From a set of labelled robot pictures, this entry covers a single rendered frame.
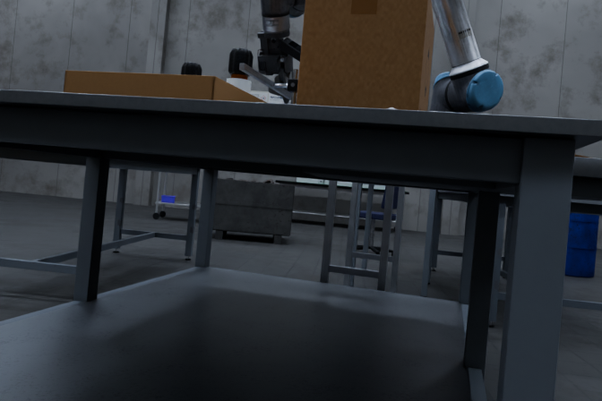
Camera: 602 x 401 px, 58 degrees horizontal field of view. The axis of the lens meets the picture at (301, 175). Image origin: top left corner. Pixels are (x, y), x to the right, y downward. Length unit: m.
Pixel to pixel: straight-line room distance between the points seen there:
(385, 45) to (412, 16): 0.07
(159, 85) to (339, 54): 0.39
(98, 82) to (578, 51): 11.03
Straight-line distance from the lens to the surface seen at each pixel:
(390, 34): 1.08
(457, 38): 1.68
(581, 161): 1.27
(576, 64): 11.58
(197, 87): 0.83
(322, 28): 1.11
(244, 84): 1.94
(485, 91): 1.68
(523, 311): 0.75
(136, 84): 0.88
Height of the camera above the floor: 0.73
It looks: 1 degrees up
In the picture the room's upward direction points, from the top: 5 degrees clockwise
